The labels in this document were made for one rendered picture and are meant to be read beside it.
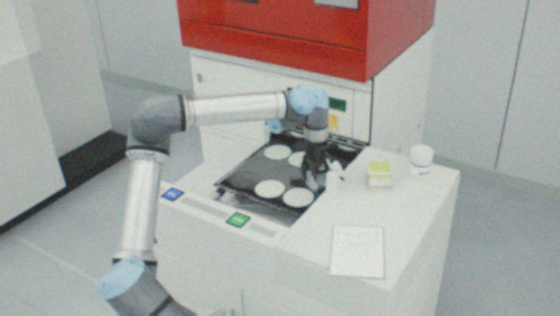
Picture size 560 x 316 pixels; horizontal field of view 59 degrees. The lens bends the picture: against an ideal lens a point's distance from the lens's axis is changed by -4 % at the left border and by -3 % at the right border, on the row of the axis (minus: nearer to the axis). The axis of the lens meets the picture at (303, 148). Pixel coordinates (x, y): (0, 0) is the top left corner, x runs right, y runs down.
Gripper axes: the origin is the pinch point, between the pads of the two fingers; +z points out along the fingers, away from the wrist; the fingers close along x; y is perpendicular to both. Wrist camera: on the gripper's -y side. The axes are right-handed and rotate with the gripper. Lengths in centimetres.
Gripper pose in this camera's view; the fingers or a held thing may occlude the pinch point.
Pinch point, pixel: (313, 186)
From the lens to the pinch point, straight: 173.5
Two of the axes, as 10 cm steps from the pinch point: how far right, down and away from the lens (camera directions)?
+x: 8.7, -2.6, 4.2
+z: 0.1, 8.6, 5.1
